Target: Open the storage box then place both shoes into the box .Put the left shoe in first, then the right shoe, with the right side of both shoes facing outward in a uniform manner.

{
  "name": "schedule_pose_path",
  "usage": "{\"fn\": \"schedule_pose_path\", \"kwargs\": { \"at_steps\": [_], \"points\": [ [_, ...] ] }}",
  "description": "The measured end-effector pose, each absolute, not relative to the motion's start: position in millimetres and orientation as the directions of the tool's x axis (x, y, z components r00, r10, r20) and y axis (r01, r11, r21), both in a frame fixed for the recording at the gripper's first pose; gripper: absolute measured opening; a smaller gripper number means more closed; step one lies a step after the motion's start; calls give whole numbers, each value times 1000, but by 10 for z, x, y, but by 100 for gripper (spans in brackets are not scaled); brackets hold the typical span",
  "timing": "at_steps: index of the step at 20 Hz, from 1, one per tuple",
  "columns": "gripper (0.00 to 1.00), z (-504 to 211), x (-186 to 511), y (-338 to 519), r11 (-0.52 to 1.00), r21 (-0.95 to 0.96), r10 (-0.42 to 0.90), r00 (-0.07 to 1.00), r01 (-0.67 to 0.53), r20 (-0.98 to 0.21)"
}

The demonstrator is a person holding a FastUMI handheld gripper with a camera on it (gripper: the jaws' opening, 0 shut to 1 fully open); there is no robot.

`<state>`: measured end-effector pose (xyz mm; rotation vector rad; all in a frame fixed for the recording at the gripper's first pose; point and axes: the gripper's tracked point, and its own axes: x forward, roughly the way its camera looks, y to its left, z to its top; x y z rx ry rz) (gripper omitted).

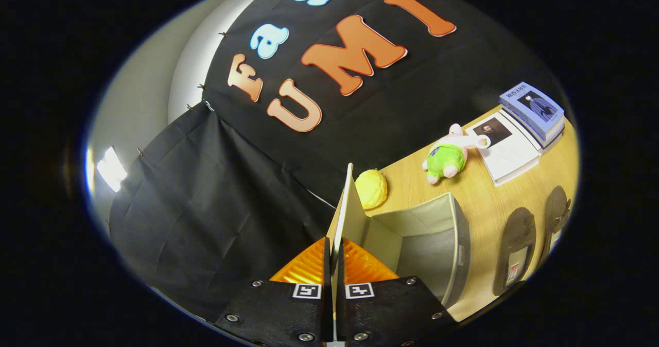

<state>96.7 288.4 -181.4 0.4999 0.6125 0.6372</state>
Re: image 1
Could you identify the row of black clips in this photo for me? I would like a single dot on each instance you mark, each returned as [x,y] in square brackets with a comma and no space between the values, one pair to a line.
[222,34]

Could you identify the white book with portrait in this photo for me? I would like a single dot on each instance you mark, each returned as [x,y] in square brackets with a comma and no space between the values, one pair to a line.
[509,151]

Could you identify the grey fabric storage box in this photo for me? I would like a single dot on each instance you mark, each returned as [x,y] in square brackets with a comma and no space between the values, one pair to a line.
[427,244]

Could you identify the ceiling light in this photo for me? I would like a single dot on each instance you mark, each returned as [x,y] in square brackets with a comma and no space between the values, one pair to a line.
[111,169]

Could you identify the light blue cover book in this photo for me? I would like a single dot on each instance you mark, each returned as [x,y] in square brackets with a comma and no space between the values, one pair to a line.
[530,105]

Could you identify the dark blue cover book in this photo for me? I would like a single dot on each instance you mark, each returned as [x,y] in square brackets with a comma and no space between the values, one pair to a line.
[552,134]

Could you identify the pink and green plush toy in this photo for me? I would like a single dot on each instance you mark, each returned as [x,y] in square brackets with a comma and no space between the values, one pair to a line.
[448,156]

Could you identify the yellow plush ball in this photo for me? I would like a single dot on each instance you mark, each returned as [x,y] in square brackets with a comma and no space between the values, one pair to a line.
[370,188]

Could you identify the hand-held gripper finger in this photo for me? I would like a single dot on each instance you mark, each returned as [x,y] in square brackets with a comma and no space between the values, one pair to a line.
[340,270]
[328,270]

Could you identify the brown fuzzy shoe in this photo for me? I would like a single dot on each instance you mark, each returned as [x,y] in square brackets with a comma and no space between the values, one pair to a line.
[517,233]
[556,208]

